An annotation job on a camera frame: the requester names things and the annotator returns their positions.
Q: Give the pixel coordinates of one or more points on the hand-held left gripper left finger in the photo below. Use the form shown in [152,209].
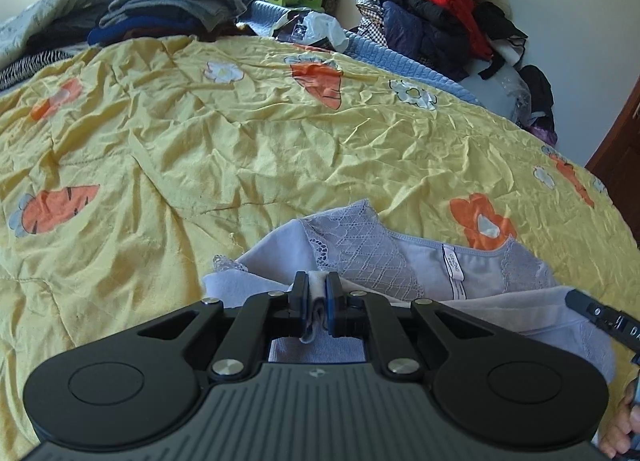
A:
[301,303]

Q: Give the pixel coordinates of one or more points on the brown wooden door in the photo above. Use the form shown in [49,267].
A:
[620,166]

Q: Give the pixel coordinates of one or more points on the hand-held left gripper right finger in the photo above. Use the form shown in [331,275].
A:
[333,306]

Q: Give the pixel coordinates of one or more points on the white plastic bag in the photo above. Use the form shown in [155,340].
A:
[320,26]

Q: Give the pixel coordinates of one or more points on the grey floral quilt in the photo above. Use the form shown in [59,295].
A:
[40,16]

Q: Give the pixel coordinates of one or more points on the person's right hand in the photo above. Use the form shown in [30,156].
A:
[620,436]

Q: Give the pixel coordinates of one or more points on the black white striped cloth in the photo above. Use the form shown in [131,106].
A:
[30,66]

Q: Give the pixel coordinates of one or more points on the checked cloth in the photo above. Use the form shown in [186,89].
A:
[367,21]

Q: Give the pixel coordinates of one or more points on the purple cloth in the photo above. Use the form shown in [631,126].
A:
[542,133]

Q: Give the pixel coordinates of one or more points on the navy padded jacket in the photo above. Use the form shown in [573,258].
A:
[415,31]

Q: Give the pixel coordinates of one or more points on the lavender knit sweater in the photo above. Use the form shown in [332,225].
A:
[380,251]

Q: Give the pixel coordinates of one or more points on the grey cloth bundle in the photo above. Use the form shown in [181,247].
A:
[495,91]

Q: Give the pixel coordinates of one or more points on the yellow printed quilt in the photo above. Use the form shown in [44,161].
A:
[200,141]

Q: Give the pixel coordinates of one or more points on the blue knitted blanket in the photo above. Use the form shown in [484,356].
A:
[395,61]

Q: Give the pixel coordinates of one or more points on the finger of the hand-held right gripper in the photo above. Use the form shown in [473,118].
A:
[582,306]

